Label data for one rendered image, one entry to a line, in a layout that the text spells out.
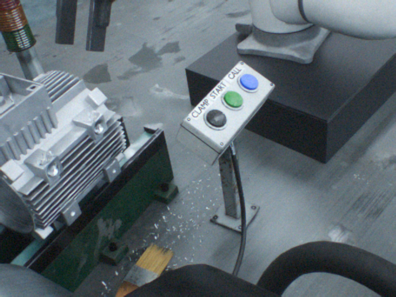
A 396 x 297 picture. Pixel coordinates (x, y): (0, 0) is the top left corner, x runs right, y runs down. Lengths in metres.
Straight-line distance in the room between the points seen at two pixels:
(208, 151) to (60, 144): 0.21
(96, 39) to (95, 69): 0.73
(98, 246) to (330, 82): 0.56
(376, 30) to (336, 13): 0.08
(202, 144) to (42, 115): 0.23
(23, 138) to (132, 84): 0.65
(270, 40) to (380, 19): 0.28
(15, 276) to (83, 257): 0.37
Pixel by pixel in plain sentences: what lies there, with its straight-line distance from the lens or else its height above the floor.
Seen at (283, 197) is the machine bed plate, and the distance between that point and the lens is 0.95.
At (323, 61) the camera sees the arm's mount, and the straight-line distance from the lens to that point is 1.11.
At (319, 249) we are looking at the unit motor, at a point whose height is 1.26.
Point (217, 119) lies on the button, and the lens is 0.69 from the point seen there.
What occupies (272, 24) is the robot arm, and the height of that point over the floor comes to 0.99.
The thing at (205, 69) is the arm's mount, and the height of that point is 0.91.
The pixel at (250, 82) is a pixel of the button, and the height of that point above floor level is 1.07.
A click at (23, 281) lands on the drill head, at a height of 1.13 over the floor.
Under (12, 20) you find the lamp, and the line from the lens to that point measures 1.08.
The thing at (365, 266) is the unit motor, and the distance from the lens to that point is 0.27.
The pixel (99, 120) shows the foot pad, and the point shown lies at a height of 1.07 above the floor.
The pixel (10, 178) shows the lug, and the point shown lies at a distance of 0.69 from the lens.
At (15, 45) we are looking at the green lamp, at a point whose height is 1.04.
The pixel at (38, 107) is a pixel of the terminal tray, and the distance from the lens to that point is 0.72.
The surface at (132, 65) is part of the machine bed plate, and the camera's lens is 1.41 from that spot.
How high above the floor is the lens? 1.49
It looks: 40 degrees down
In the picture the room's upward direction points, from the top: 10 degrees counter-clockwise
